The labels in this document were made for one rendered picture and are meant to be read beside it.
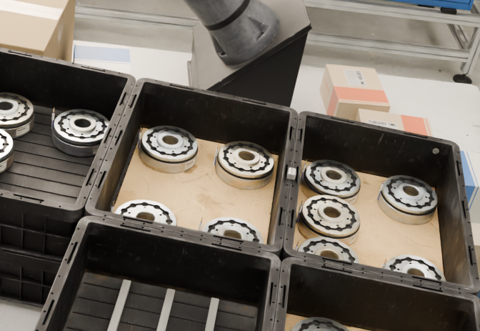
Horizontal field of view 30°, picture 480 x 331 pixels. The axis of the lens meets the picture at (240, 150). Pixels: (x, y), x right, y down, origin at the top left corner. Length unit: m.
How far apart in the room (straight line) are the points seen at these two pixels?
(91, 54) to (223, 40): 0.31
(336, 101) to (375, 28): 2.10
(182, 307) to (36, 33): 0.70
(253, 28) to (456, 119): 0.61
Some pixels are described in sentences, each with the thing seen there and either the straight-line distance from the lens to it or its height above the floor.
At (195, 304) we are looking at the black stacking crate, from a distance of 1.36.
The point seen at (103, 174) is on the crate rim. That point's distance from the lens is 1.43.
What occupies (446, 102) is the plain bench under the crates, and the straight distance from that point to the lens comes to 2.27.
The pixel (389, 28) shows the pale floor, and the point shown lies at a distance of 4.14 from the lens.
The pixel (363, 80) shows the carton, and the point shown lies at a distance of 2.10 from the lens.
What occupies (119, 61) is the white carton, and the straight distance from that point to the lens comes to 1.96.
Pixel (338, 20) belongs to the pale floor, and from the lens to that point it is 4.09.
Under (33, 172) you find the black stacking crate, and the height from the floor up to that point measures 0.83.
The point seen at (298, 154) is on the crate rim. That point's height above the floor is 0.93.
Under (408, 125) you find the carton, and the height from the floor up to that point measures 0.77.
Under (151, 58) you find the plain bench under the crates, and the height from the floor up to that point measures 0.70.
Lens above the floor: 1.81
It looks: 36 degrees down
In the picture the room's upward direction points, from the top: 12 degrees clockwise
